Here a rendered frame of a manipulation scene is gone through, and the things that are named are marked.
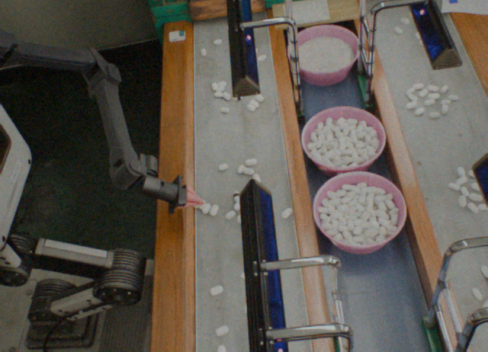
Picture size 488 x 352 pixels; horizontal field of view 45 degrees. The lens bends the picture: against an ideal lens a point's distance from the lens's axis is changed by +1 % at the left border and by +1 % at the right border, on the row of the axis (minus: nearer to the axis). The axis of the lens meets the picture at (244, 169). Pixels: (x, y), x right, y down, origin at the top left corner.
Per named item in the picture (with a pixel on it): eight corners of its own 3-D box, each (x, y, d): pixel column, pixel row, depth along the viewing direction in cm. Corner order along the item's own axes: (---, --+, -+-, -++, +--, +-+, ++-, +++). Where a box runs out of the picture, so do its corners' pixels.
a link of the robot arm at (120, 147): (84, 83, 184) (104, 60, 180) (99, 89, 188) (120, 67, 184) (108, 190, 160) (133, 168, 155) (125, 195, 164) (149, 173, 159)
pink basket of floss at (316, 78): (329, 102, 211) (329, 83, 203) (274, 72, 224) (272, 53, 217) (374, 62, 221) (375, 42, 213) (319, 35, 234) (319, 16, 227)
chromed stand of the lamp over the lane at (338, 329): (278, 415, 146) (258, 347, 112) (271, 338, 159) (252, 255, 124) (354, 408, 145) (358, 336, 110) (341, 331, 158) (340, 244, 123)
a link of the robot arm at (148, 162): (111, 185, 161) (130, 167, 157) (112, 158, 169) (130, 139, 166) (146, 203, 168) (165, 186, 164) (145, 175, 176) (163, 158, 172)
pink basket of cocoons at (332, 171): (328, 199, 185) (327, 181, 177) (289, 145, 201) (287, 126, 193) (400, 166, 189) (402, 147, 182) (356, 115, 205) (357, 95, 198)
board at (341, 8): (275, 30, 226) (274, 28, 225) (271, 7, 235) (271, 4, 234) (361, 18, 224) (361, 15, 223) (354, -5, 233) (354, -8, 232)
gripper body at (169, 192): (184, 175, 171) (162, 168, 168) (184, 204, 165) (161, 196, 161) (174, 187, 175) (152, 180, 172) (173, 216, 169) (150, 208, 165)
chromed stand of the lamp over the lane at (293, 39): (252, 130, 207) (234, 29, 173) (248, 91, 220) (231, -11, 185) (305, 123, 206) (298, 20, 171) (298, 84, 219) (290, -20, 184)
